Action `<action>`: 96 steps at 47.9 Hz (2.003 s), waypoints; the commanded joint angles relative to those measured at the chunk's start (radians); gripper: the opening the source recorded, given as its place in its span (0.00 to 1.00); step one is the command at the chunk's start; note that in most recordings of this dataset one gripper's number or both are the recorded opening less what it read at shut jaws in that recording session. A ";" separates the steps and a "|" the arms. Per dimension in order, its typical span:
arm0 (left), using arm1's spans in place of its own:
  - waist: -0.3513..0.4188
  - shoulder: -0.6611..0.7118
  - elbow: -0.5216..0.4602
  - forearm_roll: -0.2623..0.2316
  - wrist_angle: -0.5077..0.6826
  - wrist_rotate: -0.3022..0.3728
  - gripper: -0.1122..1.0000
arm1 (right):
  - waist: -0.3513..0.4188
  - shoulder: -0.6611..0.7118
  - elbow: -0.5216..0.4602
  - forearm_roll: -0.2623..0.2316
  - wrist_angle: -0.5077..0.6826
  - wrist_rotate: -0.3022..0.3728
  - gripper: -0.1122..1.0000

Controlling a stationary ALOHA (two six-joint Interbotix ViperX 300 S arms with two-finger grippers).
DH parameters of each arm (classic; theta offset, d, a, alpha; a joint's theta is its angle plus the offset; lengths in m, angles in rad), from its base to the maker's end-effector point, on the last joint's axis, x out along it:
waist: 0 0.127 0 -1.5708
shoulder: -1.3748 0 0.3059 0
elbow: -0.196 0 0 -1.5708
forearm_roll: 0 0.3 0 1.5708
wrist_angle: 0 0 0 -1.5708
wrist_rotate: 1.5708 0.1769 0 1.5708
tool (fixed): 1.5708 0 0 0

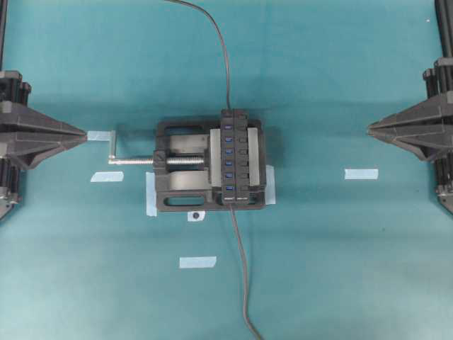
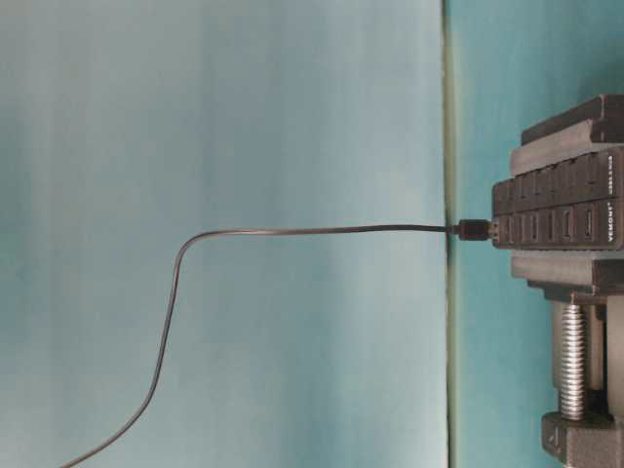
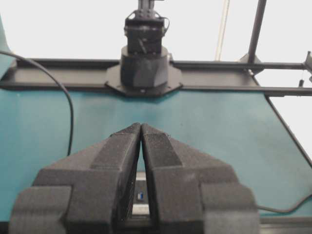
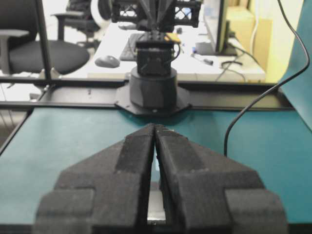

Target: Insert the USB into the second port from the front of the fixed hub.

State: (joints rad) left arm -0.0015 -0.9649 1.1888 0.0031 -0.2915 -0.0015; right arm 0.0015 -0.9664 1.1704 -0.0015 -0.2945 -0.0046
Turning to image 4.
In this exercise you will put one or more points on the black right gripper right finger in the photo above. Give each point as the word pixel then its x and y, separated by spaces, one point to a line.
pixel 213 194

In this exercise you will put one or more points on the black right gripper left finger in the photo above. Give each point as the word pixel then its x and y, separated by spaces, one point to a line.
pixel 109 189

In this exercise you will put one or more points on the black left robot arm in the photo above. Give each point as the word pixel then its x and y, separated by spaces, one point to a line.
pixel 153 81

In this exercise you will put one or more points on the black office chair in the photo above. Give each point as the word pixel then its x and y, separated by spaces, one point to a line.
pixel 20 51
pixel 86 16

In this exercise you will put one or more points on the white office desk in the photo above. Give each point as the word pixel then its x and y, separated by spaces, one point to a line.
pixel 189 67

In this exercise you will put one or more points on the grey computer mouse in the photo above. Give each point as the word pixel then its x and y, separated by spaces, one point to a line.
pixel 107 62

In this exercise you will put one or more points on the teal backdrop sheet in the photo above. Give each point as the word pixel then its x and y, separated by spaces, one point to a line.
pixel 299 90

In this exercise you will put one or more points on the black keyboard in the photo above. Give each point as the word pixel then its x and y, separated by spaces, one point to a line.
pixel 128 53

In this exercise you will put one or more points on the computer monitor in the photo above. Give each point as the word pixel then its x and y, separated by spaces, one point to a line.
pixel 218 27

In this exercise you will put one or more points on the black vertical frame post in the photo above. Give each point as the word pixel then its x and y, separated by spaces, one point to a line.
pixel 43 39

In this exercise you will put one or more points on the black aluminium frame rail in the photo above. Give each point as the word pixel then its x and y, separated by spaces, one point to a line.
pixel 112 94

